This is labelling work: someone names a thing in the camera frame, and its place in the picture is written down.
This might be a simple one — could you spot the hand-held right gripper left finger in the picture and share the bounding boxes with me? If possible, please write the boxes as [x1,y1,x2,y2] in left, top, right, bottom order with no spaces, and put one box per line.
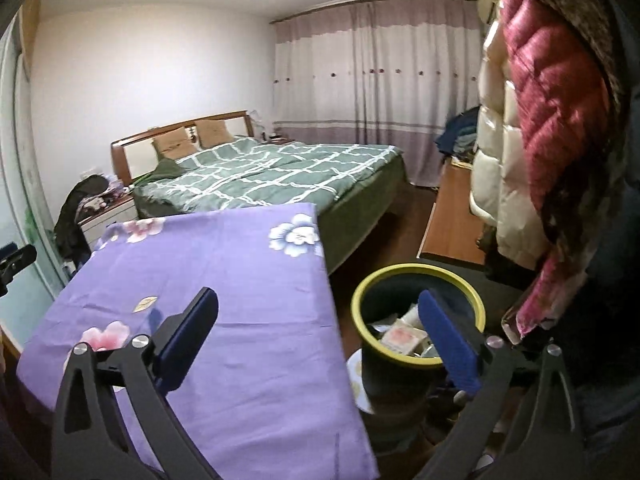
[50,287,221,480]

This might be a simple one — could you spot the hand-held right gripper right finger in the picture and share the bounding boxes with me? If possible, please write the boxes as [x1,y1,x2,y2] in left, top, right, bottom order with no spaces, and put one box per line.
[417,289,586,480]

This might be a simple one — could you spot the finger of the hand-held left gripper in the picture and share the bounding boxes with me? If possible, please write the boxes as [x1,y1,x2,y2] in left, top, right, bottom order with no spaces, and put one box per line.
[0,266,20,297]
[0,244,37,268]

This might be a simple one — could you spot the pink carton box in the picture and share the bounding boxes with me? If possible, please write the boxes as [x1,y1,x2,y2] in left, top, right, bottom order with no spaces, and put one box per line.
[382,325,426,356]

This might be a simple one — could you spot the yellow-rimmed dark waste bin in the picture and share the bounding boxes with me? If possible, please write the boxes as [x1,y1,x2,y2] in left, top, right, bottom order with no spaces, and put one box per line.
[351,264,487,411]

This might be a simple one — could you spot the dark hanging clothes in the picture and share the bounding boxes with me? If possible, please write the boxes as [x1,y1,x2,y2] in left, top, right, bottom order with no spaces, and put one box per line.
[54,175,108,266]

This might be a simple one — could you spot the wardrobe with sliding doors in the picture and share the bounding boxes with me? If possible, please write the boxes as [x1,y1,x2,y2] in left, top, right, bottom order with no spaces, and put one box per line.
[0,0,68,356]

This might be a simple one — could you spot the purple floral tablecloth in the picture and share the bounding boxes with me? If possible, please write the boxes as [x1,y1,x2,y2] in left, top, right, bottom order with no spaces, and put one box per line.
[16,203,380,480]

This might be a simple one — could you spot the white nightstand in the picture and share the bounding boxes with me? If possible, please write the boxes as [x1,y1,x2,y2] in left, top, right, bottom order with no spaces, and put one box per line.
[77,195,140,246]

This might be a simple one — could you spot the pink garment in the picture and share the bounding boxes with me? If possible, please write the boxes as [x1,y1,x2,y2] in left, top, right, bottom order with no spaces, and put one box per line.
[515,255,566,341]

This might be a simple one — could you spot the white floral stool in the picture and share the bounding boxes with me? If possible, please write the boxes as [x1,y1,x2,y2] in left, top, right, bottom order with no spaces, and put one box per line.
[346,349,376,416]

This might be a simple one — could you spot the floral cloth pile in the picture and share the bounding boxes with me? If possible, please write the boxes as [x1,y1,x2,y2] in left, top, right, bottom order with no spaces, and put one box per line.
[82,182,132,211]

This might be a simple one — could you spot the wooden dresser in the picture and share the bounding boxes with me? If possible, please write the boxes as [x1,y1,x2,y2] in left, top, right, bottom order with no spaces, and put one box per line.
[417,160,488,266]

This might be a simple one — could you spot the brown pillow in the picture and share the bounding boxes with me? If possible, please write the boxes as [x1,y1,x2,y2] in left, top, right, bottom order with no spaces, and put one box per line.
[194,119,235,148]
[151,128,195,158]

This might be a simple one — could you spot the bed with green plaid duvet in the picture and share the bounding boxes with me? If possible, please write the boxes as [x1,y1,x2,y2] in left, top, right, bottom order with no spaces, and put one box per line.
[111,110,407,276]

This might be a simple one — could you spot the pile of folded clothes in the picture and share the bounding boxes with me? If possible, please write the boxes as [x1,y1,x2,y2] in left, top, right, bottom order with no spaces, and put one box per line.
[434,106,482,161]

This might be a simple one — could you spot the hanging puffer jackets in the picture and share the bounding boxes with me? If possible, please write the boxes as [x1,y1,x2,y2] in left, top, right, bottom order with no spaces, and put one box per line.
[500,0,613,261]

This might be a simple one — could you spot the pink and white curtain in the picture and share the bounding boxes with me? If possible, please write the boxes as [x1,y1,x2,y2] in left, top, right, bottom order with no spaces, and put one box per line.
[270,0,483,188]

